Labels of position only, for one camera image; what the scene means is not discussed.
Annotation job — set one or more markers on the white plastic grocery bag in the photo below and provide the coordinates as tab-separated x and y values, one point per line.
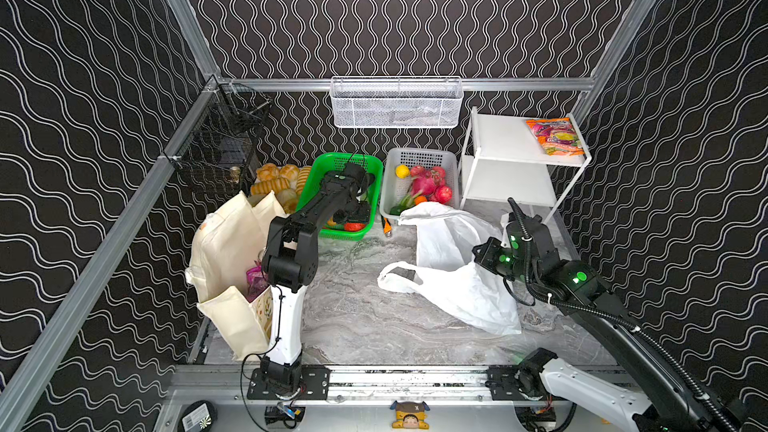
445	273

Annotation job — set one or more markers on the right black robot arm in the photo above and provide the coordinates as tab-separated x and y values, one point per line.
668	397

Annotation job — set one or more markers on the white plastic fruit basket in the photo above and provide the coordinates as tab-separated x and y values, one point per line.
395	194

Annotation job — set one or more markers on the cartoon figure sticker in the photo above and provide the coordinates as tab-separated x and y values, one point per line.
410	415

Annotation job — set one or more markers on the orange candy bag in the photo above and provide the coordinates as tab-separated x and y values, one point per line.
556	137

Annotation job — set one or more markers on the pink dragon fruit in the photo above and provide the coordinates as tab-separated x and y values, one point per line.
426	181

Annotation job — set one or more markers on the black wire wall basket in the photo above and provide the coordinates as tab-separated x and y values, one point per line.
219	157

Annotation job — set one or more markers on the cream canvas tote bag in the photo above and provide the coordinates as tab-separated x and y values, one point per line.
226	245

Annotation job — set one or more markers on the purple snack bag shelf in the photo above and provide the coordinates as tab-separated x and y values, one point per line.
257	282

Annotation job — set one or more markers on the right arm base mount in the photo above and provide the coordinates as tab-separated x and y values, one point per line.
522	381

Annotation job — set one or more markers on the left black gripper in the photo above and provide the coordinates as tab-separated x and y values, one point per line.
357	200

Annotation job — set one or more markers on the yellow lemon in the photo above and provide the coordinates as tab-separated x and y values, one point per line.
402	171

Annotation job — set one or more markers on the white wire wall basket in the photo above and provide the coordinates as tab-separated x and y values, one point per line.
396	102

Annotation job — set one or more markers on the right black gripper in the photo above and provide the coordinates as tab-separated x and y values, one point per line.
489	252

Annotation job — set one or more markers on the red apple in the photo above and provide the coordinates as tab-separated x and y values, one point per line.
443	195

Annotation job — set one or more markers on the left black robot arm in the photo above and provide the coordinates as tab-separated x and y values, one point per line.
290	262

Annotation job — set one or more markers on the orange handled utility knife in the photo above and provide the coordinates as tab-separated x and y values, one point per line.
387	228

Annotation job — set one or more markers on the white two-tier shelf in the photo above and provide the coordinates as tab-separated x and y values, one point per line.
501	158

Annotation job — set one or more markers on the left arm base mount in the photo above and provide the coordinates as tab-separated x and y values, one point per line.
288	382

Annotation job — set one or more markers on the green plastic basket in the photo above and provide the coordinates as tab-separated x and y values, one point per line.
358	176

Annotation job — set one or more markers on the red tomato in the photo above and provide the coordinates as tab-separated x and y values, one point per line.
354	226

